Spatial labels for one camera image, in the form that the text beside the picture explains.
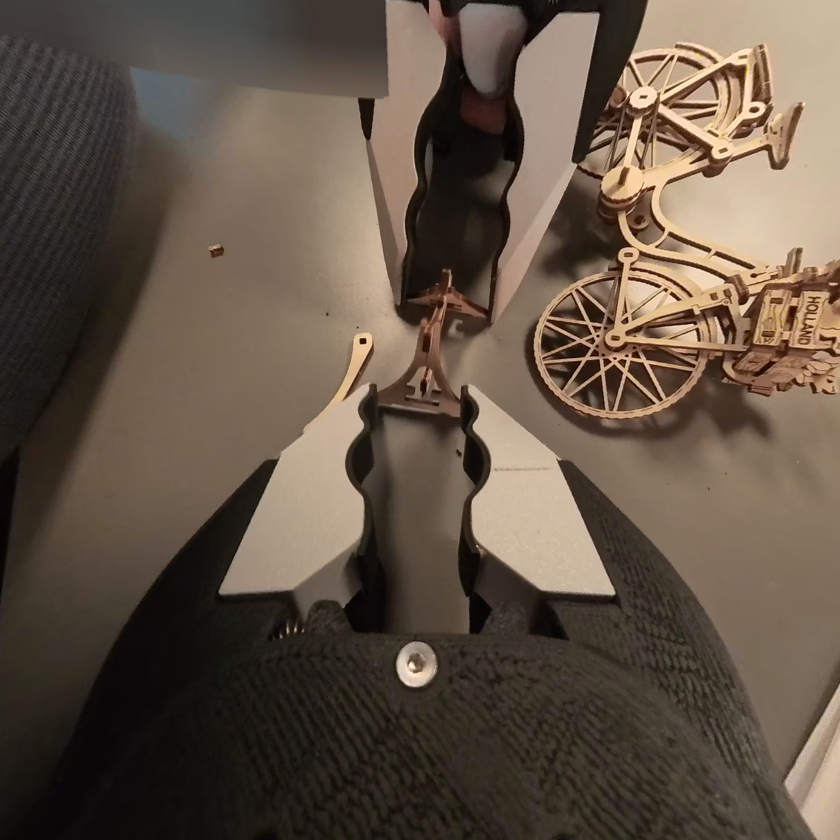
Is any person's dark knit sweater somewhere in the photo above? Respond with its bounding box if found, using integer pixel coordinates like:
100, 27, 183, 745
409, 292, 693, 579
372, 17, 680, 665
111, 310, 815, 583
0, 33, 142, 460

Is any curved wooden strip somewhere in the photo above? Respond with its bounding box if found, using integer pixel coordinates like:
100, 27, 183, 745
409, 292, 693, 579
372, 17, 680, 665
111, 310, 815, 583
331, 333, 374, 403

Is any person's left hand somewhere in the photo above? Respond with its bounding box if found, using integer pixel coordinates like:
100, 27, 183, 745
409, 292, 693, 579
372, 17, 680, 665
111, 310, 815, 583
430, 0, 508, 133

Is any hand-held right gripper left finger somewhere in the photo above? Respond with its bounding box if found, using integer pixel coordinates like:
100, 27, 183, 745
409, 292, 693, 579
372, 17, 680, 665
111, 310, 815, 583
218, 382, 385, 614

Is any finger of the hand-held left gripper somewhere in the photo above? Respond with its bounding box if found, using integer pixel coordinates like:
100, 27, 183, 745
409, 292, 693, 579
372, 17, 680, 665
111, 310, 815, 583
364, 0, 454, 309
486, 13, 601, 324

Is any wooden model stand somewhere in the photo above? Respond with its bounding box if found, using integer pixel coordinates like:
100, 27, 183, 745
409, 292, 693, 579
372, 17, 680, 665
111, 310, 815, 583
377, 268, 490, 416

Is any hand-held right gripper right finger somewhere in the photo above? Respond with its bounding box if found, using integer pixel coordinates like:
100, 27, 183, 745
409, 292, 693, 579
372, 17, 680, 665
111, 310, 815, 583
456, 385, 618, 614

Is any white instruction booklet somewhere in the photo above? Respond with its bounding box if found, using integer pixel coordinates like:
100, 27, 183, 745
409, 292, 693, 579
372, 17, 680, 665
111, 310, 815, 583
784, 696, 840, 840

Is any wooden bicycle model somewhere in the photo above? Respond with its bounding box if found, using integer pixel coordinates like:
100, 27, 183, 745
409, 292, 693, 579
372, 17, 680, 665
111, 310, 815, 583
533, 41, 840, 421

